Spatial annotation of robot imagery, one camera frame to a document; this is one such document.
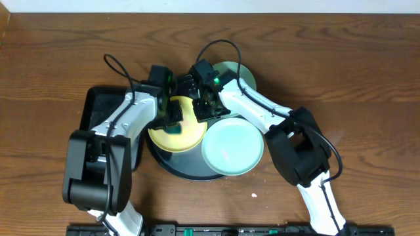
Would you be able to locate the green yellow sponge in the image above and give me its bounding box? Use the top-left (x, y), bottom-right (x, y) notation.
top-left (163, 123), bottom-right (182, 134)

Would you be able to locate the yellow plate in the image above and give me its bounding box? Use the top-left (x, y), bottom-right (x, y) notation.
top-left (148, 96), bottom-right (208, 153)

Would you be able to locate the black rectangular tray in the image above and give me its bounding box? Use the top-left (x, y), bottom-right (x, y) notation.
top-left (78, 85), bottom-right (144, 171)

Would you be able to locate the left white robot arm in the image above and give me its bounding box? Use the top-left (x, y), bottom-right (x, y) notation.
top-left (62, 84), bottom-right (182, 235)

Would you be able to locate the black round tray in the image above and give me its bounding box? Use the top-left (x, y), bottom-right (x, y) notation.
top-left (144, 73), bottom-right (260, 182)

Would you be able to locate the mint plate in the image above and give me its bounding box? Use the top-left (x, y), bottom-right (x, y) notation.
top-left (213, 61), bottom-right (257, 118)
top-left (201, 117), bottom-right (264, 176)

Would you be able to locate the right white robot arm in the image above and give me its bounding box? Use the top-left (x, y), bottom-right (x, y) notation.
top-left (191, 71), bottom-right (346, 235)

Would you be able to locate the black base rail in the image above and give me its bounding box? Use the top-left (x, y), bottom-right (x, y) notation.
top-left (66, 224), bottom-right (395, 236)

